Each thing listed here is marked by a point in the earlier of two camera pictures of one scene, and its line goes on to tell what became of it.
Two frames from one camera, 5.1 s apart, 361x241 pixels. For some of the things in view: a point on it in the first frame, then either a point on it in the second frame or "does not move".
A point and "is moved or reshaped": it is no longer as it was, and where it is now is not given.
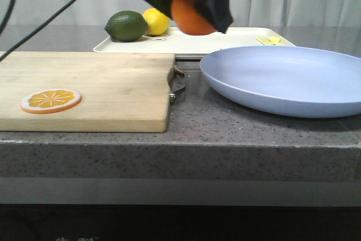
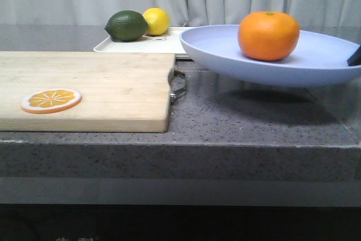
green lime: [126, 26] does not move
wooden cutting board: [119, 92] does not move
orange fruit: [185, 16] → [268, 35]
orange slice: [51, 101] does not move
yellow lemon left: [158, 23] does not move
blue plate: [296, 81] is moved or reshaped
